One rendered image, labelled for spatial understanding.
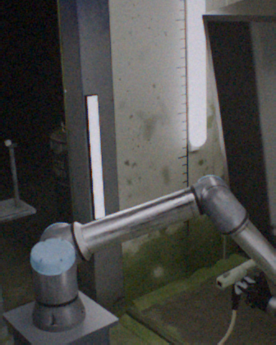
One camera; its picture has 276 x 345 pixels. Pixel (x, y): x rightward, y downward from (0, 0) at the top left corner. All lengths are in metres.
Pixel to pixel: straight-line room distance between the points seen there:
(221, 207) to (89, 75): 1.04
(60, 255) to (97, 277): 1.09
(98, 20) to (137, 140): 0.66
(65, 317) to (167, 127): 1.37
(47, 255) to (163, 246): 1.39
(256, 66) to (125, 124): 0.71
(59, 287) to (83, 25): 1.24
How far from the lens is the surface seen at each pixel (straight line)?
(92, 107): 2.56
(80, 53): 2.53
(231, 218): 1.83
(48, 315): 1.89
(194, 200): 1.93
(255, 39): 2.56
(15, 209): 2.54
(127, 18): 2.68
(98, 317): 1.95
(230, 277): 2.36
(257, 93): 2.61
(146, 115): 2.80
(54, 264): 1.79
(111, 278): 2.94
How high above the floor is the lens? 1.71
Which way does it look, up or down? 18 degrees down
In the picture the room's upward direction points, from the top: 2 degrees counter-clockwise
